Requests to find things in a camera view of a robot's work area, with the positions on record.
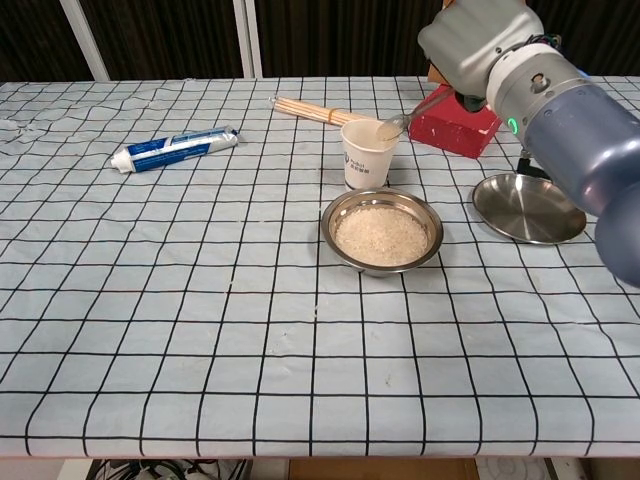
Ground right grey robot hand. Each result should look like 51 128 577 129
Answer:
416 0 547 110

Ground white paper cup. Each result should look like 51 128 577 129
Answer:
339 118 399 192

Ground red rectangular block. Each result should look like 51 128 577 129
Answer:
408 82 502 160

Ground round steel plate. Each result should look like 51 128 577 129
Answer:
471 173 587 245

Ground bundle of wooden sticks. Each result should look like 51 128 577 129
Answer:
272 95 375 128

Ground small steel bowl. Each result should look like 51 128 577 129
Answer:
320 187 445 279

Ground blue white toothpaste tube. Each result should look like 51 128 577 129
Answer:
109 126 242 175

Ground light blue checkered tablecloth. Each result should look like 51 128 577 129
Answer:
0 75 640 459

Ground white partition post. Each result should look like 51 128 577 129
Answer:
231 0 264 79
59 0 112 82

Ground black cables on floor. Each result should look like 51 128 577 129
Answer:
88 457 252 480

